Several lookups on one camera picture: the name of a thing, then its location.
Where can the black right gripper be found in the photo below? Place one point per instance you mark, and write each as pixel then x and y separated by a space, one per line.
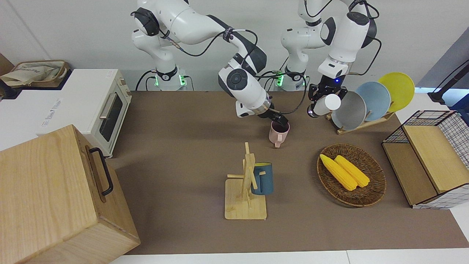
pixel 273 115

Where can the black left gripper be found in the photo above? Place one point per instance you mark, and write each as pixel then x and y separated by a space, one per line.
pixel 329 86

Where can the white cup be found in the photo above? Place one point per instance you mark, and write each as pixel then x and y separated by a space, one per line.
pixel 331 102

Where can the pink mug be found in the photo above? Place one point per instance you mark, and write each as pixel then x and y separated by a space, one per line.
pixel 275 137

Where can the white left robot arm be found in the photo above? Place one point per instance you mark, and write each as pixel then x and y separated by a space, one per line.
pixel 348 36

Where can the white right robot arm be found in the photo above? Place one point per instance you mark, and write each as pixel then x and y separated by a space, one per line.
pixel 190 25

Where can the grey plate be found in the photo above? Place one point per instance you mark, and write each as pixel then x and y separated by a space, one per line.
pixel 351 112

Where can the wooden plate rack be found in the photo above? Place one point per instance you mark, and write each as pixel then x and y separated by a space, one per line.
pixel 366 124

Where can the light blue plate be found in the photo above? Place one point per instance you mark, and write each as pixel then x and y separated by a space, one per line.
pixel 375 99

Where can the dark blue mug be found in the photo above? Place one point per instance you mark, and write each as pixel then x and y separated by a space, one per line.
pixel 264 181

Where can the yellow plate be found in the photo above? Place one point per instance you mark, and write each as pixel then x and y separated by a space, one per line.
pixel 399 88

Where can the yellow corn cob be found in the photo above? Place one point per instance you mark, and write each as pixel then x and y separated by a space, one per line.
pixel 339 172
pixel 353 171

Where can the wooden mug rack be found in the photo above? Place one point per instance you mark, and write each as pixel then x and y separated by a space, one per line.
pixel 243 205

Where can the round wicker basket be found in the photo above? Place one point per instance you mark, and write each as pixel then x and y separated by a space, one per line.
pixel 370 190

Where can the white toaster oven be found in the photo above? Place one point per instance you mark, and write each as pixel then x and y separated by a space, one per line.
pixel 73 99

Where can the brown storage basket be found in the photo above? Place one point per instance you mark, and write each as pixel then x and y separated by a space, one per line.
pixel 65 71

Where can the wooden cabinet box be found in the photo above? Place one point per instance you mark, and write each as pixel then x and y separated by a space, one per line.
pixel 47 201

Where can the beige cloth bag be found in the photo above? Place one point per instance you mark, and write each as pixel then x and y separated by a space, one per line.
pixel 29 75

